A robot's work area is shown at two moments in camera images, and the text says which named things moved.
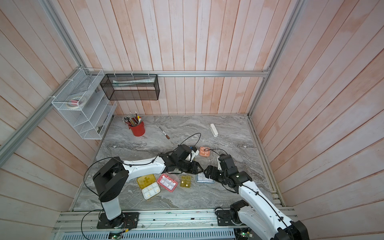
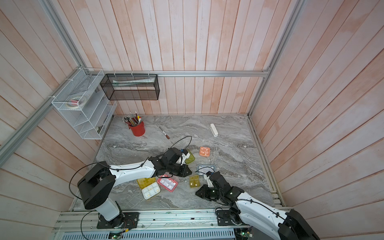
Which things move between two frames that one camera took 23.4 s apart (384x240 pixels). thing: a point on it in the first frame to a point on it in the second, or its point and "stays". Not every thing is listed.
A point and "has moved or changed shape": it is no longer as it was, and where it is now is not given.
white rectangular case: (213, 130) stays
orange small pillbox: (204, 151) stays
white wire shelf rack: (82, 103) stays
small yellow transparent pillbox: (185, 181) to (194, 181)
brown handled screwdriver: (168, 137) stays
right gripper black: (213, 175) to (204, 190)
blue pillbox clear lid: (201, 178) has moved or changed shape
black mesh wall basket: (131, 86) stays
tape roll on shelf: (75, 102) stays
